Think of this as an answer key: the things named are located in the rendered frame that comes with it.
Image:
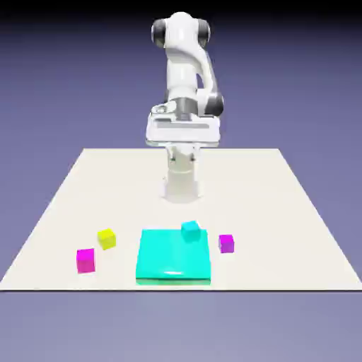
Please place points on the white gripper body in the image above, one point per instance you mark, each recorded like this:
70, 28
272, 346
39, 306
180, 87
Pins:
183, 133

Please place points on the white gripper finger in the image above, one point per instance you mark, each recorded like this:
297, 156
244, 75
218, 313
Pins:
193, 154
172, 154

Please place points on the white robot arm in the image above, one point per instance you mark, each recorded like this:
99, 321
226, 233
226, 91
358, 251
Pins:
181, 73

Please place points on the small cyan cube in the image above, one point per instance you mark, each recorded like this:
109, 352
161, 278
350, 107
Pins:
191, 231

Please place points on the small purple cube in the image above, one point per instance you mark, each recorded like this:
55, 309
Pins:
226, 243

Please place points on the small yellow cube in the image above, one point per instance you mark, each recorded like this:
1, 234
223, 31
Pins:
106, 239

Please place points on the small magenta cube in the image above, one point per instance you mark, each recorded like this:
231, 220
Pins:
85, 261

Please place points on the large cyan box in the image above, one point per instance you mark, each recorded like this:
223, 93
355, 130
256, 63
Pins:
172, 258

